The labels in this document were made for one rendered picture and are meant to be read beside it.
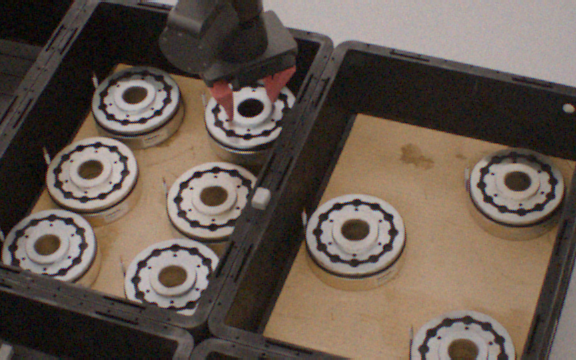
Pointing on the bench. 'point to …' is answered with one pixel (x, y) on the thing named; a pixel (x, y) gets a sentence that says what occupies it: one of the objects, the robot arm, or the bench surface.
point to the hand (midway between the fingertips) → (249, 103)
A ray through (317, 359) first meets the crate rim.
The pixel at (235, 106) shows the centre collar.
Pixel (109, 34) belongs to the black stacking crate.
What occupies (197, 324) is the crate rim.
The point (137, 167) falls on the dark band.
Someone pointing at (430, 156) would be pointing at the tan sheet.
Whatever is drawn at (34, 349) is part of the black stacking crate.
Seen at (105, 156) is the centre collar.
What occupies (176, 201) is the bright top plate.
